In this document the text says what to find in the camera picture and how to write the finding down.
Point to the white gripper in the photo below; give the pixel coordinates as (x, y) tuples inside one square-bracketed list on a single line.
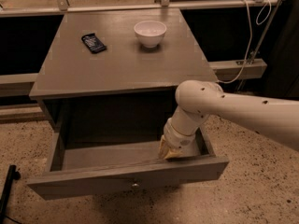
[(177, 138)]

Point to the grey top drawer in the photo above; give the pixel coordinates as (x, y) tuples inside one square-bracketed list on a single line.
[(72, 172)]

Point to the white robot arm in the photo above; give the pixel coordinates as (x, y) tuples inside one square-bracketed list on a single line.
[(276, 119)]

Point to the grey wooden drawer cabinet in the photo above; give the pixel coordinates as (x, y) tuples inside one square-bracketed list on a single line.
[(125, 93)]

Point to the white ceramic bowl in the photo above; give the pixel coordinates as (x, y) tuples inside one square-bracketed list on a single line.
[(150, 33)]

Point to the dark blue snack packet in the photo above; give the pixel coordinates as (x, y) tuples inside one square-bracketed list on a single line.
[(93, 43)]

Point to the thin metal pole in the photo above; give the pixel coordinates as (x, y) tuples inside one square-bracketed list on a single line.
[(249, 57)]

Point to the black stand leg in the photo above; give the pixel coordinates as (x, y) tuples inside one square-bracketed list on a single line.
[(12, 174)]

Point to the metal rail frame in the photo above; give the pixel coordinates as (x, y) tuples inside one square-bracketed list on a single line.
[(130, 6)]

